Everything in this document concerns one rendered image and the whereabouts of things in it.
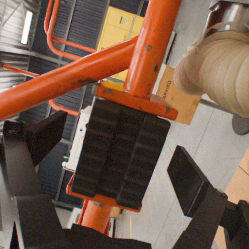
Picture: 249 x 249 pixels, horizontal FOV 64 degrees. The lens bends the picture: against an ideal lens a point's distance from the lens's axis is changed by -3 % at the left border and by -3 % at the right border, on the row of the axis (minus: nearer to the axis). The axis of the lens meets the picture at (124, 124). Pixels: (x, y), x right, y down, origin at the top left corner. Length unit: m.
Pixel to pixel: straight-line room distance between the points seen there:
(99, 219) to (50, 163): 12.43
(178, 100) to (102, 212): 1.56
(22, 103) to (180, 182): 0.14
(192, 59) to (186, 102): 1.54
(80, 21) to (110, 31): 3.78
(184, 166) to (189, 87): 0.07
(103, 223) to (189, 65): 0.15
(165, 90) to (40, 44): 10.28
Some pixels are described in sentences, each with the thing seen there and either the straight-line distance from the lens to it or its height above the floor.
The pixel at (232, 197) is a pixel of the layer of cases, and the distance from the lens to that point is 1.22.
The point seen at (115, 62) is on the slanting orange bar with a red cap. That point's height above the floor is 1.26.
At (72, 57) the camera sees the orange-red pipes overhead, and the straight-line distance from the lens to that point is 7.96.
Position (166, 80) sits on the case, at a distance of 1.67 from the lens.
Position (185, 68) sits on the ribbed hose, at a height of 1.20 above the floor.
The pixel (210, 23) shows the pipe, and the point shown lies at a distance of 0.18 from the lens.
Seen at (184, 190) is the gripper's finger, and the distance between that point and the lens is 0.17.
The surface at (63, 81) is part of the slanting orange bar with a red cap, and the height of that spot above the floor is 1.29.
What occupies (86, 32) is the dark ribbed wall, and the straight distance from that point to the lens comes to 11.02.
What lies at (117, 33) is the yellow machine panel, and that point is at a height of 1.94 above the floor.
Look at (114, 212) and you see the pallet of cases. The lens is 7.46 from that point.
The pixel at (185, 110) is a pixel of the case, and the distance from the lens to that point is 1.74.
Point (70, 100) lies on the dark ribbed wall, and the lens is 11.18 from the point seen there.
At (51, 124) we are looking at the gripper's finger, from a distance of 0.16.
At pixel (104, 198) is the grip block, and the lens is 0.16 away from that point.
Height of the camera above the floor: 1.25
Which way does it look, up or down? 4 degrees down
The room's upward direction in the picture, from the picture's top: 73 degrees counter-clockwise
